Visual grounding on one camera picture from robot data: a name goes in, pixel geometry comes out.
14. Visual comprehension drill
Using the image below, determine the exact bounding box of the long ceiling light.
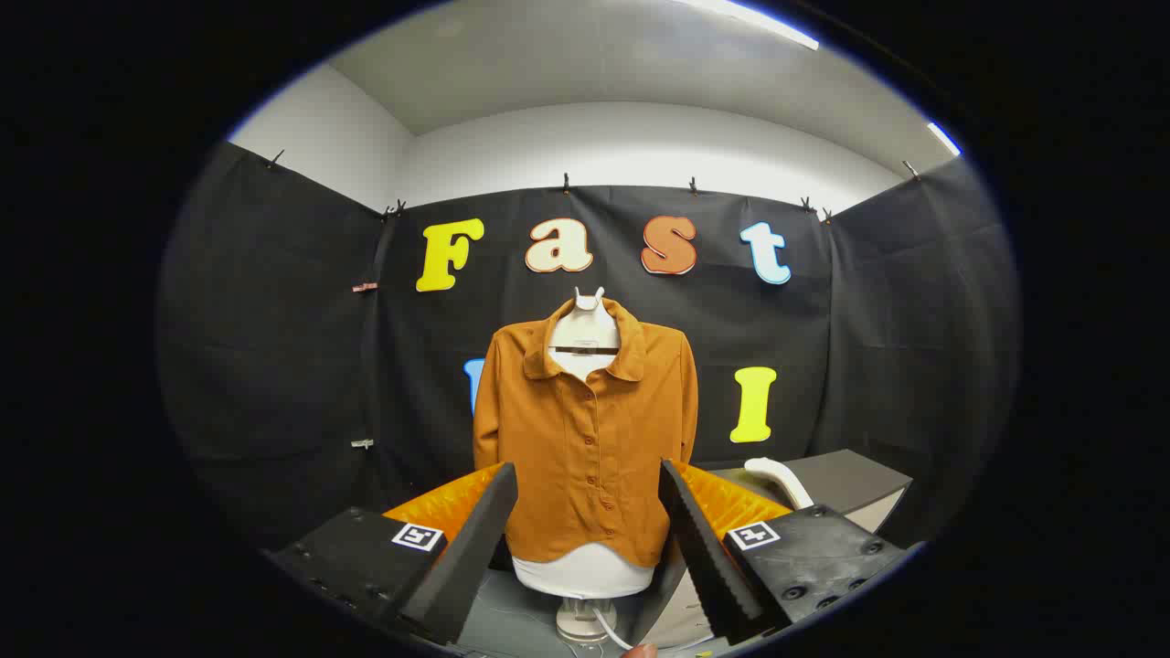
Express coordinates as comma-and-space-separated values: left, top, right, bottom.
676, 0, 821, 51

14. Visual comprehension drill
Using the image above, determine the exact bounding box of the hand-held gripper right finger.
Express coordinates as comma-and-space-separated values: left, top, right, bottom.
658, 458, 924, 646

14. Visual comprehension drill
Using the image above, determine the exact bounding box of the row of black backdrop clips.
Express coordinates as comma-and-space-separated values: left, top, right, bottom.
268, 149, 921, 225

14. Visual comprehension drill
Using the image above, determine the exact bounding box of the white cable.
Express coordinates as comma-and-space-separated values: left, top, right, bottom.
590, 606, 641, 653

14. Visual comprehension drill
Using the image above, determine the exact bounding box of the white garment steamer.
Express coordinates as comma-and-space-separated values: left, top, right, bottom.
743, 456, 815, 511

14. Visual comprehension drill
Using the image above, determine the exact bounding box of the black backdrop cloth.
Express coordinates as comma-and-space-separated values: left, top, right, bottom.
157, 142, 1020, 549

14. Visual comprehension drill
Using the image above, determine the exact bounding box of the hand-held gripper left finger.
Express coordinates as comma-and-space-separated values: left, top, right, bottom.
265, 462, 519, 648

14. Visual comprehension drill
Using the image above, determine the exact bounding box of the grey cabinet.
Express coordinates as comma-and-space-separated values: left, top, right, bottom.
631, 449, 914, 652

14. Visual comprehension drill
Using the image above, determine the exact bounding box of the white mannequin torso stand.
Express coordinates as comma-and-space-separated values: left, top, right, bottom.
510, 286, 659, 644

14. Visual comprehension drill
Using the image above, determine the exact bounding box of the orange-brown button shirt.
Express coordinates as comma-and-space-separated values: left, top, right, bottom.
473, 298, 699, 569

